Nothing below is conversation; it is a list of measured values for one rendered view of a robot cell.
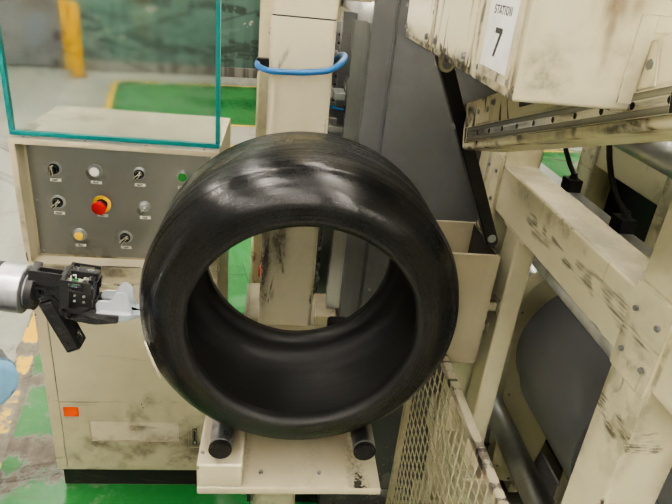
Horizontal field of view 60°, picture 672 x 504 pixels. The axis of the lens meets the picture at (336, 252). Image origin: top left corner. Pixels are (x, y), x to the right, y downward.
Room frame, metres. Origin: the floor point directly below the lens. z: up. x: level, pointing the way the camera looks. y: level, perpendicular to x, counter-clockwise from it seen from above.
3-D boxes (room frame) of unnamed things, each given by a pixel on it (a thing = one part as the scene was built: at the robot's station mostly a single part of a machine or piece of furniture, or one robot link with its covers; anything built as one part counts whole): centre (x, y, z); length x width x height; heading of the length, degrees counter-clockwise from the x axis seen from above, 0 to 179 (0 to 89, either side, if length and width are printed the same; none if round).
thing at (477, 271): (1.29, -0.29, 1.05); 0.20 x 0.15 x 0.30; 7
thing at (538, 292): (1.53, -0.70, 0.61); 0.33 x 0.06 x 0.86; 97
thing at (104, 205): (1.71, 0.65, 0.63); 0.56 x 0.41 x 1.27; 97
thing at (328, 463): (1.03, 0.06, 0.80); 0.37 x 0.36 x 0.02; 97
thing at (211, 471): (1.01, 0.20, 0.83); 0.36 x 0.09 x 0.06; 7
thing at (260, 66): (1.28, 0.11, 1.56); 0.19 x 0.19 x 0.06; 7
